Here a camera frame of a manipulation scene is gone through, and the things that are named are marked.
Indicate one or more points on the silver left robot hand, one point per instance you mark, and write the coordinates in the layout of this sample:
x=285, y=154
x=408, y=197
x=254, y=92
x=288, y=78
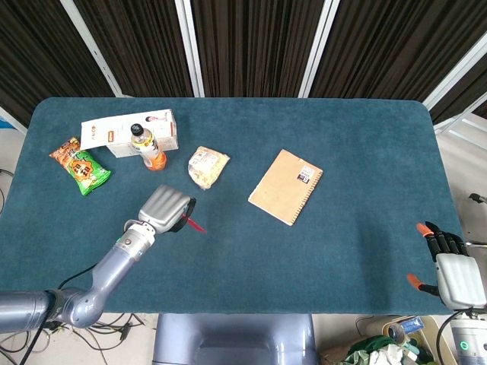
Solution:
x=165, y=207

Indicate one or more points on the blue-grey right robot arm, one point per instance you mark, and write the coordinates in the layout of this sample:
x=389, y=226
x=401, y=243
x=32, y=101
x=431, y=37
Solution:
x=470, y=338

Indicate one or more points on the orange drink bottle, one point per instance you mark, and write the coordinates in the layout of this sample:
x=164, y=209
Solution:
x=150, y=150

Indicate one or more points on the green orange snack bag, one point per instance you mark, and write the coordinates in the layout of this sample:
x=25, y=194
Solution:
x=81, y=169

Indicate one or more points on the blue carpet table cover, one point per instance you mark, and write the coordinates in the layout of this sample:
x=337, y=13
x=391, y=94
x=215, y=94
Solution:
x=266, y=266

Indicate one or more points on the yellow spiral notebook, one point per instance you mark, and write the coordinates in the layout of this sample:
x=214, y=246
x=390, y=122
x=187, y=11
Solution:
x=283, y=186

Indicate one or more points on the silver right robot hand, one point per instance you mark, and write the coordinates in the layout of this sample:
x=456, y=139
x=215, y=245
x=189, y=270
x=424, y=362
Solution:
x=458, y=281

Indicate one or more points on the crumpled white paper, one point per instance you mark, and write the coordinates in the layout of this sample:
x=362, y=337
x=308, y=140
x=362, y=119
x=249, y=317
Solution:
x=386, y=357

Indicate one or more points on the wrapped bread bun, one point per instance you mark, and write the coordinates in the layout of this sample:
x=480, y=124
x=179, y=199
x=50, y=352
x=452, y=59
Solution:
x=207, y=165

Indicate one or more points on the white partition post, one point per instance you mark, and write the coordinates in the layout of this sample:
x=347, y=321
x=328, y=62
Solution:
x=452, y=76
x=95, y=49
x=317, y=49
x=190, y=49

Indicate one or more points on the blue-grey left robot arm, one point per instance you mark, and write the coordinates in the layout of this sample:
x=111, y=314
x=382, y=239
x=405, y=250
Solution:
x=106, y=273

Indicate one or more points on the dark brown curtain panel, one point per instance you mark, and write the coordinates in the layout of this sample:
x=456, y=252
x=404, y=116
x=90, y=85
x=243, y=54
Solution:
x=462, y=91
x=255, y=45
x=141, y=45
x=42, y=57
x=388, y=45

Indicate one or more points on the cardboard clutter box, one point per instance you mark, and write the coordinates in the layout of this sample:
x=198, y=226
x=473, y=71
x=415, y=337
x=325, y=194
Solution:
x=342, y=351

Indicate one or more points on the blue-grey robot torso base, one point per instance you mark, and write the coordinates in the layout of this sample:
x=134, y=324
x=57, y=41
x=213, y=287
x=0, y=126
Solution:
x=236, y=338

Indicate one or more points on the white carton box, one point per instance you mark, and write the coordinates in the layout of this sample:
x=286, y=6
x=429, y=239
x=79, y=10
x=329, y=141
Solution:
x=114, y=131

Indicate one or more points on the green cloth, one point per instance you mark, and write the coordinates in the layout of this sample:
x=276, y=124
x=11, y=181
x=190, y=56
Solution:
x=365, y=348

